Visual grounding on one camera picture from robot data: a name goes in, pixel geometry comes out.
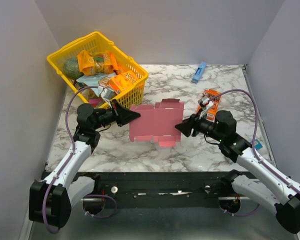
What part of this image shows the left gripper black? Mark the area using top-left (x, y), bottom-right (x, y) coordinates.
top-left (92, 98), bottom-right (141, 130)

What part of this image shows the pink paper box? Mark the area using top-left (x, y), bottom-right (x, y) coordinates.
top-left (129, 98), bottom-right (185, 148)

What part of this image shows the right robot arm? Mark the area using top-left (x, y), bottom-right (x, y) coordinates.
top-left (175, 110), bottom-right (300, 234)

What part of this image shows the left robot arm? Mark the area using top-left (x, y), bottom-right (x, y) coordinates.
top-left (28, 100), bottom-right (141, 229)

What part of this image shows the orange cracker box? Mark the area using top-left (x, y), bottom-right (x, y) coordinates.
top-left (108, 70), bottom-right (140, 95)

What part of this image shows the orange product box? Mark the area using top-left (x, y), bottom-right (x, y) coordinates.
top-left (196, 88), bottom-right (221, 122)

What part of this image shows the blue small box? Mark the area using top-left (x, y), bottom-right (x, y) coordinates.
top-left (191, 62), bottom-right (207, 84)

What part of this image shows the pink item in basket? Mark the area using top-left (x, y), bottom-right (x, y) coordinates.
top-left (88, 98), bottom-right (105, 108)

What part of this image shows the light blue snack bag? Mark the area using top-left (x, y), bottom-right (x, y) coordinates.
top-left (76, 73), bottom-right (116, 97)

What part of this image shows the orange snack bag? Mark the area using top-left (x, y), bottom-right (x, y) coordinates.
top-left (77, 50), bottom-right (119, 76)

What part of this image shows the yellow plastic basket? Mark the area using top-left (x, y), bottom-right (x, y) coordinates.
top-left (46, 31), bottom-right (149, 108)

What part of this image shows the green melon ball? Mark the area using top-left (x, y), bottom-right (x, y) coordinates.
top-left (63, 57), bottom-right (83, 80)

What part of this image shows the teal card package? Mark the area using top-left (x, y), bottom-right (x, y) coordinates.
top-left (251, 139), bottom-right (263, 151)

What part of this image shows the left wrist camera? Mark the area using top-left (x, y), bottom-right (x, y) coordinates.
top-left (97, 85), bottom-right (117, 105)

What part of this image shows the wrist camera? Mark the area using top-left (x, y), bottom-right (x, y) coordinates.
top-left (97, 85), bottom-right (117, 105)
top-left (197, 96), bottom-right (214, 113)

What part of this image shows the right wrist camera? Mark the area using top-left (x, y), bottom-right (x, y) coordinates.
top-left (197, 96), bottom-right (214, 113)

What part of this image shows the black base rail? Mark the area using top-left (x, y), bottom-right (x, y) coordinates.
top-left (41, 171), bottom-right (258, 210)

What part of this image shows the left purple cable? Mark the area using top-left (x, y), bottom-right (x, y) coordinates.
top-left (43, 85), bottom-right (101, 234)

